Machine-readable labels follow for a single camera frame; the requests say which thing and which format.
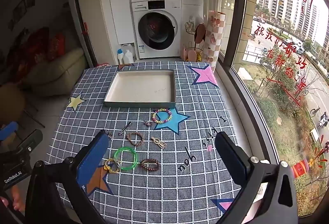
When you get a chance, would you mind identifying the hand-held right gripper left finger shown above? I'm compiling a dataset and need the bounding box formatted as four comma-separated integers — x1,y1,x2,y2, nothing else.
26,131,110,224

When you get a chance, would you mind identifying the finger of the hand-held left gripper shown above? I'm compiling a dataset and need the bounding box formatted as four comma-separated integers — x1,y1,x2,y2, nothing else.
0,122,19,141
16,129,43,153

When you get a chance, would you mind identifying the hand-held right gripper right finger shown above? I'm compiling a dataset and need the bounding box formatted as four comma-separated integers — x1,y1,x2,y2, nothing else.
214,132,300,224

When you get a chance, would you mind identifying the green transparent bangle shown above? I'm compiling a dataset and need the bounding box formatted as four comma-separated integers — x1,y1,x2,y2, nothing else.
114,147,138,171

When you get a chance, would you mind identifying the silver metal hair clip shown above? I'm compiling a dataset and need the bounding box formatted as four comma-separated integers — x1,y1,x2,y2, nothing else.
119,122,132,135

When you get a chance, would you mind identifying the brown spiral hair tie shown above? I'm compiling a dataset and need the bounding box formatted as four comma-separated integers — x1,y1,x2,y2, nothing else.
140,159,161,172

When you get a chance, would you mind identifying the beige looped hair clip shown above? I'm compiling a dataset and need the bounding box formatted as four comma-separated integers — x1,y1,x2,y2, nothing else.
151,136,167,149

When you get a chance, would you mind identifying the multicoloured spiral bracelet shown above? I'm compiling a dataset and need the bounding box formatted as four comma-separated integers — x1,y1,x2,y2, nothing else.
152,108,172,125

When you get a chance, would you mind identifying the shallow white cardboard tray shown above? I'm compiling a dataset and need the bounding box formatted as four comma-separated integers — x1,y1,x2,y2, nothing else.
103,70,176,109

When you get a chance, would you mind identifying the person's left hand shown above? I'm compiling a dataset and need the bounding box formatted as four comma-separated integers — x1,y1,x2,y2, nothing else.
0,185,27,214

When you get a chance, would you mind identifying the grey checked star tablecloth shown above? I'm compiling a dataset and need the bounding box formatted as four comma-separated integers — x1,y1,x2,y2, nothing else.
44,61,255,224

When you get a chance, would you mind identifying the orange lantern window sticker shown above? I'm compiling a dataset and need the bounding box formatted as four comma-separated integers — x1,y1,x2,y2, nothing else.
291,158,310,179

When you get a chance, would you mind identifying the beige sofa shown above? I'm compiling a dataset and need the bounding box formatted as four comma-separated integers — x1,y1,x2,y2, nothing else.
23,48,88,96

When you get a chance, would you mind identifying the red cushion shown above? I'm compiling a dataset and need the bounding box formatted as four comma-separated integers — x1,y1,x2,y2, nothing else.
8,27,65,70

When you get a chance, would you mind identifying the white detergent bottle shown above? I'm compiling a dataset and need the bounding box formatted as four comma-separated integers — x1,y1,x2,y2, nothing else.
123,50,134,64

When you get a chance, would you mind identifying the red window lettering sticker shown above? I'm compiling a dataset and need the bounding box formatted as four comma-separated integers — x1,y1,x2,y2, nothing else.
253,22,309,107

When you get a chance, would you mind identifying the checkered rolled mat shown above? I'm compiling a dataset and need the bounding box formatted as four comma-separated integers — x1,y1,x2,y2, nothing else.
206,10,227,72

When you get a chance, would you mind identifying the white washing machine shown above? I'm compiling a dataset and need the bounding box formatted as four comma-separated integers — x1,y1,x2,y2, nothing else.
131,0,182,59

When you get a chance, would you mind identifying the brown braided bracelet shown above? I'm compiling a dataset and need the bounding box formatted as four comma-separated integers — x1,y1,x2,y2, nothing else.
127,132,144,147

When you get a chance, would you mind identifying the black wire rack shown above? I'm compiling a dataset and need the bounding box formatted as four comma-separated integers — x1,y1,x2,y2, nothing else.
184,21,207,62

